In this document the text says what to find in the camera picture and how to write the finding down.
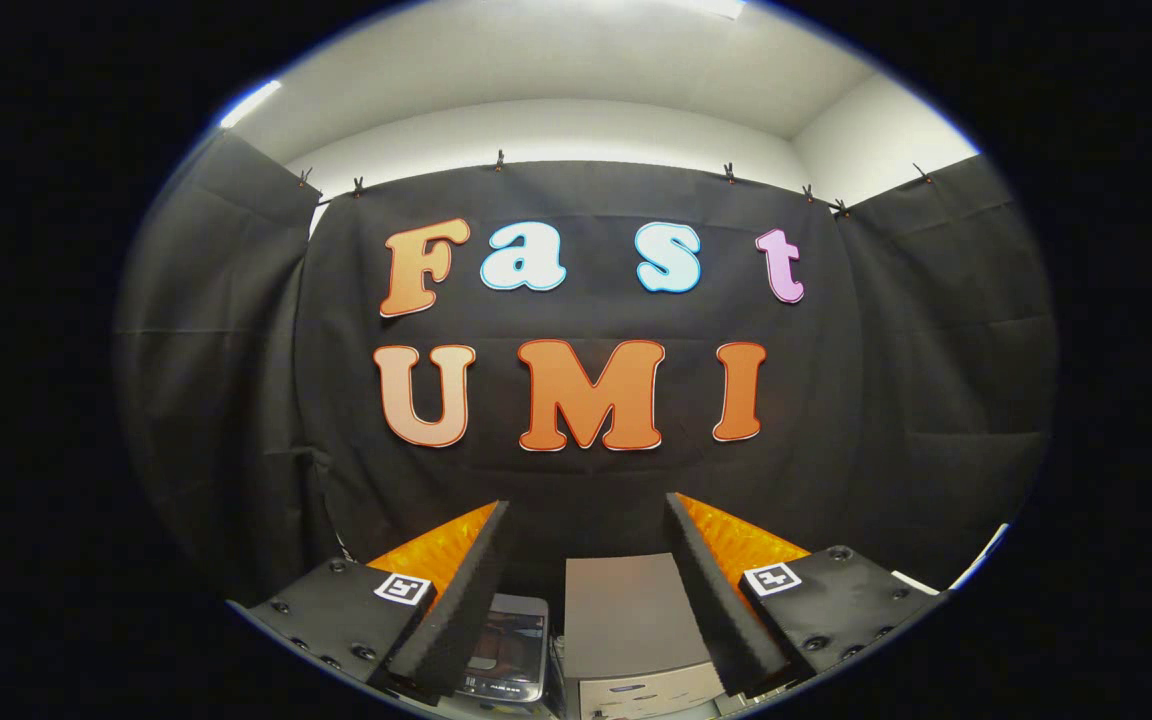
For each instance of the row of black cloth clips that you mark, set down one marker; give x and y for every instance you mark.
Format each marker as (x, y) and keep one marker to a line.
(499, 161)

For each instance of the grey cabinet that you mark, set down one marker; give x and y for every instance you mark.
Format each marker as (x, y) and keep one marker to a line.
(626, 610)

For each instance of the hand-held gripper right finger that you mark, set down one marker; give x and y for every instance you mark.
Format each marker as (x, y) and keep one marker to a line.
(711, 600)

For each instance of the ceiling light strip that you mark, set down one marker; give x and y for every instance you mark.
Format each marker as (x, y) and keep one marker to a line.
(250, 103)

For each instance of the grey washing machine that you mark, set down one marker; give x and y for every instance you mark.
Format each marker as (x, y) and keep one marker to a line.
(511, 695)

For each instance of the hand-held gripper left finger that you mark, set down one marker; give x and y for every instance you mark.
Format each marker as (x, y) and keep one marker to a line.
(466, 600)

